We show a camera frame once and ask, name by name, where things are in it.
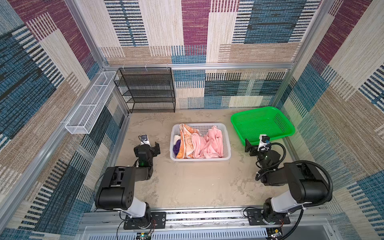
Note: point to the pink towel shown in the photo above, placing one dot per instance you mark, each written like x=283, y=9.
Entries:
x=209, y=146

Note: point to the white wire mesh tray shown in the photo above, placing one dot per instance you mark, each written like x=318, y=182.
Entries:
x=89, y=110

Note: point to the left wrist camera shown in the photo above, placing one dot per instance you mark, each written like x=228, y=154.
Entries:
x=144, y=140

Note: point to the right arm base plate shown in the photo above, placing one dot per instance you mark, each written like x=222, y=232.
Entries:
x=260, y=217

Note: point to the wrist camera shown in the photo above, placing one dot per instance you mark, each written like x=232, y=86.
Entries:
x=264, y=144
x=144, y=140

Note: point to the purple towel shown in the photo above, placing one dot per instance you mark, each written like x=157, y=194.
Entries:
x=176, y=147

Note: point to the white plastic laundry basket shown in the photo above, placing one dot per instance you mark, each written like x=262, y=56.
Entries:
x=203, y=129

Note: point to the black wire mesh shelf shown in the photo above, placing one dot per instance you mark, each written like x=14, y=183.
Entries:
x=147, y=90

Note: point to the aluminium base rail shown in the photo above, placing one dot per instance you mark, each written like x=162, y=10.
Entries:
x=208, y=224

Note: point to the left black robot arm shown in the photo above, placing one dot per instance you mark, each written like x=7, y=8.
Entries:
x=116, y=191

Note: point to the orange patterned towel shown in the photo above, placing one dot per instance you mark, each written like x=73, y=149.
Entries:
x=187, y=148

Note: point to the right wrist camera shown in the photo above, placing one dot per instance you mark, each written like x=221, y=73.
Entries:
x=264, y=144

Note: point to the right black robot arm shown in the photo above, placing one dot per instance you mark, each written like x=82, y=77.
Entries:
x=310, y=185

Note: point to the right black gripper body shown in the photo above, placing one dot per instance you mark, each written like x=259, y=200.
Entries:
x=252, y=148

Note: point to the green plastic basket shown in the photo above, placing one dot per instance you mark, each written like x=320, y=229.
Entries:
x=270, y=121

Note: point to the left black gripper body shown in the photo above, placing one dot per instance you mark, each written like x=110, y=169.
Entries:
x=151, y=149

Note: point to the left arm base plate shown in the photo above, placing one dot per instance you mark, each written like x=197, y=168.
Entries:
x=156, y=220

